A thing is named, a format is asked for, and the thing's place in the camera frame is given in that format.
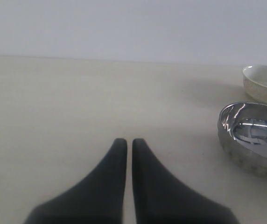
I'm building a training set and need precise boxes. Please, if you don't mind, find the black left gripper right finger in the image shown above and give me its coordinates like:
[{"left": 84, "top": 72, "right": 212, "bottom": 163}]
[{"left": 132, "top": 139, "right": 239, "bottom": 224}]

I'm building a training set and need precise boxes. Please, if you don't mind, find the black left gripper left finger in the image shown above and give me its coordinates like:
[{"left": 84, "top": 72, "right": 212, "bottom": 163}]
[{"left": 25, "top": 138, "right": 127, "bottom": 224}]

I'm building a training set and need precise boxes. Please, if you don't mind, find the stainless steel bowl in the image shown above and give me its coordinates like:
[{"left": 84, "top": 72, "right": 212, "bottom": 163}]
[{"left": 217, "top": 102, "right": 267, "bottom": 178}]

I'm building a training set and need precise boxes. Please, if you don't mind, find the cream ceramic bowl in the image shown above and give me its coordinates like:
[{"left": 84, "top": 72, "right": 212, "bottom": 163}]
[{"left": 242, "top": 65, "right": 267, "bottom": 104}]

